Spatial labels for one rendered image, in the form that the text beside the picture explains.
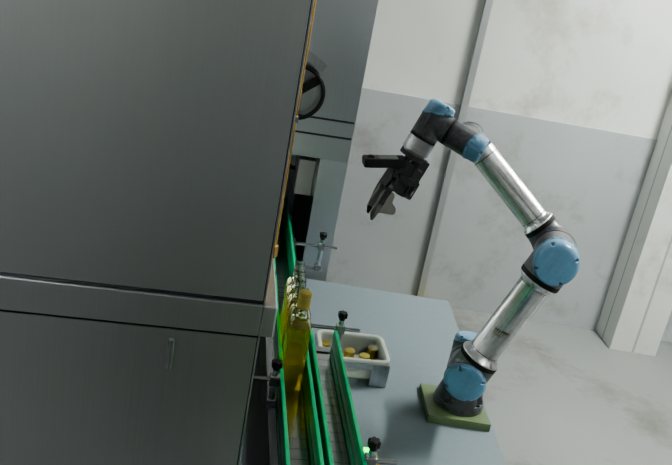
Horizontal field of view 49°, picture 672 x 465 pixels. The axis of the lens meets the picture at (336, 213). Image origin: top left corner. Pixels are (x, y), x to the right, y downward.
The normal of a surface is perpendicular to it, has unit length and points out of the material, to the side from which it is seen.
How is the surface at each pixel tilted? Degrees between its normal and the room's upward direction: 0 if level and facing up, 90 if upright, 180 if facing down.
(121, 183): 90
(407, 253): 90
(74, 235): 90
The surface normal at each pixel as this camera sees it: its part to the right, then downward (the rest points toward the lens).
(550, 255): -0.18, 0.11
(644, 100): 0.01, 0.33
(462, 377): -0.32, 0.32
